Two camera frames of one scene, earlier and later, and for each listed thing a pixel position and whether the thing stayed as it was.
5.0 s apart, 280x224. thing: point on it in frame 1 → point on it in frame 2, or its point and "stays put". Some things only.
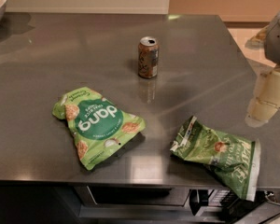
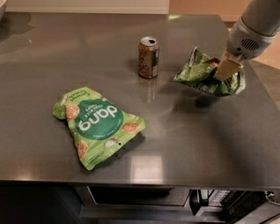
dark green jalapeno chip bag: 236,159 → 201,73
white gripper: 278,39 → 244,44
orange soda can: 148,53 stays put
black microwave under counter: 175,204 stays put
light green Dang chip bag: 99,126 stays put
